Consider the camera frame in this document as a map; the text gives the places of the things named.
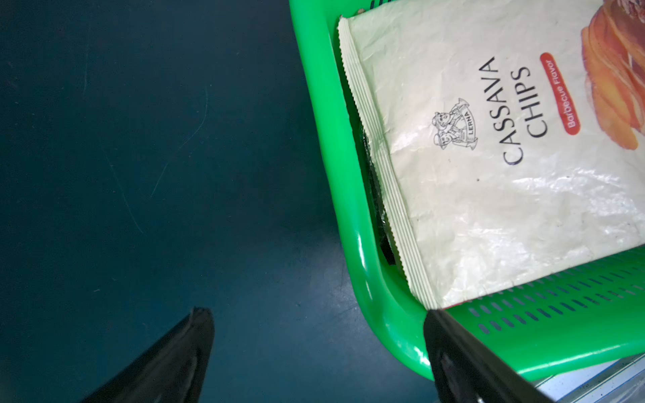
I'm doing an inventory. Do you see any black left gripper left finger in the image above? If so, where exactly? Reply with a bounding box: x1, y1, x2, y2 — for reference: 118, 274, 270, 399
83, 307, 215, 402

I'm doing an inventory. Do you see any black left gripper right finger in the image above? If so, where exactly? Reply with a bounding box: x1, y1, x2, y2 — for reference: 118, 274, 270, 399
423, 310, 552, 403

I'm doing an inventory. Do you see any red white chips bag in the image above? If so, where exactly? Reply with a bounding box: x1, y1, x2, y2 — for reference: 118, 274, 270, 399
338, 1, 644, 309

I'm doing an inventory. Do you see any green plastic basket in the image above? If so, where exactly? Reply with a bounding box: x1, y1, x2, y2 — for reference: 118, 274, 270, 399
290, 1, 644, 380

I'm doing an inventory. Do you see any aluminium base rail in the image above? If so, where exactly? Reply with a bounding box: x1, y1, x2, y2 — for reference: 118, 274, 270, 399
533, 354, 644, 403

